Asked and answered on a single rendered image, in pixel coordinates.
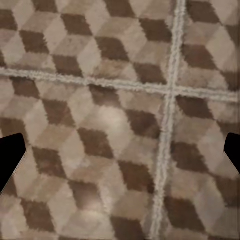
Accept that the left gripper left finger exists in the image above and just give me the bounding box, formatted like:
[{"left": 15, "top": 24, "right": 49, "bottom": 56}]
[{"left": 0, "top": 133, "right": 26, "bottom": 193}]

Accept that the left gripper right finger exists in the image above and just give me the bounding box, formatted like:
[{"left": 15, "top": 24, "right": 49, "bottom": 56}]
[{"left": 224, "top": 133, "right": 240, "bottom": 172}]

